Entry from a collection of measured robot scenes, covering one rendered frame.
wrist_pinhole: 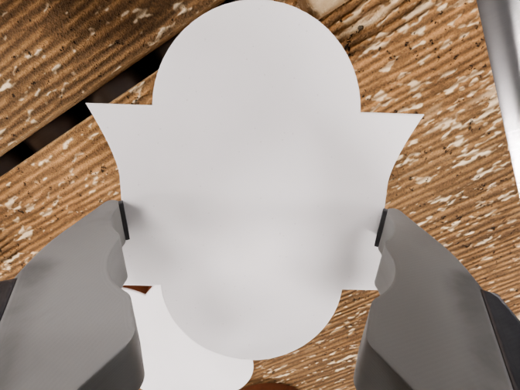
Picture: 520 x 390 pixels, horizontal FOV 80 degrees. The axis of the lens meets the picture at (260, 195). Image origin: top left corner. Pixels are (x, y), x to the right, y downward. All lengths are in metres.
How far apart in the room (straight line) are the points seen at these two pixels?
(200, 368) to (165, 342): 0.04
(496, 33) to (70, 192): 0.25
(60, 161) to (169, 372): 0.17
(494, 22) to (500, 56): 0.02
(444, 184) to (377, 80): 0.08
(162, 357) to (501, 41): 0.29
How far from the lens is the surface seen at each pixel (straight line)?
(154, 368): 0.28
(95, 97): 0.20
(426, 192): 0.21
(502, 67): 0.22
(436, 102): 0.19
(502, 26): 0.22
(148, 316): 0.24
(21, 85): 0.20
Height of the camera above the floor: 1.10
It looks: 63 degrees down
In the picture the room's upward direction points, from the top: 179 degrees clockwise
